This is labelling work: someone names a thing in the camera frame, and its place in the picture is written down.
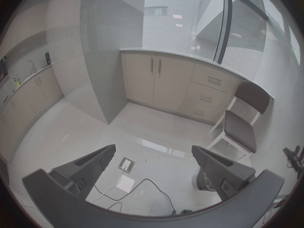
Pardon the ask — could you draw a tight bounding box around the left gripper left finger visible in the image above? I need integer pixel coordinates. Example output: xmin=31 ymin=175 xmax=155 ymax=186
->
xmin=49 ymin=144 xmax=117 ymax=201

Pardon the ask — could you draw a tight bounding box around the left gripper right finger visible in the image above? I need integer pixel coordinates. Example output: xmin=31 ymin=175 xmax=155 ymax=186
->
xmin=191 ymin=145 xmax=257 ymax=201

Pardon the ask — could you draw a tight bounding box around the black plastic bag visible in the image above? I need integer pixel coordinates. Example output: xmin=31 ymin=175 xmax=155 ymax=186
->
xmin=198 ymin=171 xmax=216 ymax=192

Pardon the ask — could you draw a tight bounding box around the white trash bin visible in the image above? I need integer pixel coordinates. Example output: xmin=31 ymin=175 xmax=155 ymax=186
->
xmin=191 ymin=169 xmax=215 ymax=192

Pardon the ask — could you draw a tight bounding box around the white chair dark grey seat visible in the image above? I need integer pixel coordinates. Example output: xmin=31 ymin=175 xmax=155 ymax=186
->
xmin=206 ymin=80 xmax=271 ymax=161

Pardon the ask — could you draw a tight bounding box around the long beige kitchen counter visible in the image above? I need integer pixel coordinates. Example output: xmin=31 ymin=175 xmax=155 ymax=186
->
xmin=0 ymin=64 xmax=64 ymax=162

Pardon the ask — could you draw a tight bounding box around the beige cabinet with drawers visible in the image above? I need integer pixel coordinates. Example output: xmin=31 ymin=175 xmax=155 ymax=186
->
xmin=120 ymin=47 xmax=276 ymax=126

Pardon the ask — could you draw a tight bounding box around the window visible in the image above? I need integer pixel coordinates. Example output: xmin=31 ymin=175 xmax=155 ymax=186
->
xmin=142 ymin=0 xmax=301 ymax=80

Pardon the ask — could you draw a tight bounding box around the white cable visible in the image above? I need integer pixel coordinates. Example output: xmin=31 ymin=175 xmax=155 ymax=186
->
xmin=91 ymin=162 xmax=133 ymax=209

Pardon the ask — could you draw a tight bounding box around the black cable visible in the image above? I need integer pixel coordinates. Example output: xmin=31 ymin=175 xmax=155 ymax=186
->
xmin=128 ymin=179 xmax=177 ymax=215

